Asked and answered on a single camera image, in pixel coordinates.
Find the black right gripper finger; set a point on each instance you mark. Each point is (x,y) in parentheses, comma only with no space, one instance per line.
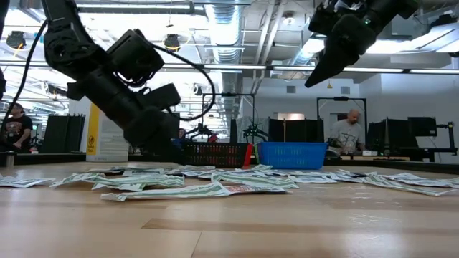
(344,43)

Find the white packet red label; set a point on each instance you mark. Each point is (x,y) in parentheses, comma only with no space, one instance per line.
(258,190)

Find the background black robot arm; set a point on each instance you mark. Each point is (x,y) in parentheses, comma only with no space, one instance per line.
(201,129)
(252,136)

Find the white ceiling dome sensor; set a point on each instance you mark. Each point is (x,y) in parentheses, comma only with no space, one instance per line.
(288,19)

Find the white wipes canister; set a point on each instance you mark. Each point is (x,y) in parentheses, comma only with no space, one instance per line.
(104,143)

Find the person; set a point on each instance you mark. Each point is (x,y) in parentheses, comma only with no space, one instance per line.
(181,135)
(18,129)
(346,136)

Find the white packet blue label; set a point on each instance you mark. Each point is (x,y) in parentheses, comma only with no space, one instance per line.
(186,173)
(107,171)

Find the black ceiling lamp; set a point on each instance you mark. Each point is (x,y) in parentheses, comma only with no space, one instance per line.
(172,42)
(16,39)

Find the black plastic basket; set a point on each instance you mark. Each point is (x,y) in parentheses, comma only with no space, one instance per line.
(215,156)

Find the black background monitor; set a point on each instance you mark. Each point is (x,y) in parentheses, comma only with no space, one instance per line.
(423,126)
(394,134)

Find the red plastic basket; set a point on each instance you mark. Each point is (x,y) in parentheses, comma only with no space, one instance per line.
(248,157)

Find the blue plastic basket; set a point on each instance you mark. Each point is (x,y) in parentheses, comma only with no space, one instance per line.
(292,156)

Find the green plastic basket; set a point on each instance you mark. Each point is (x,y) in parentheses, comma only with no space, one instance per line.
(256,154)

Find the small metal cup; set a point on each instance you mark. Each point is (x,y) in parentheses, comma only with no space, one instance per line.
(10,159)

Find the black background desk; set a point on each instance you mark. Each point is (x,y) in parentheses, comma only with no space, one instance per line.
(430,152)

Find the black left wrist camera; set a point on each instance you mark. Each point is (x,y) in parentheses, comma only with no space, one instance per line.
(134,55)

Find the black stand frame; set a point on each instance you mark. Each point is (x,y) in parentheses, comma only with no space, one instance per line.
(229,94)
(340,98)

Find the silver ventilation duct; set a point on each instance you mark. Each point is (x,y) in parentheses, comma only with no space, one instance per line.
(226,32)

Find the long ceiling light rail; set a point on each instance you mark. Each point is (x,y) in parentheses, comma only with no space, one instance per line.
(233,67)

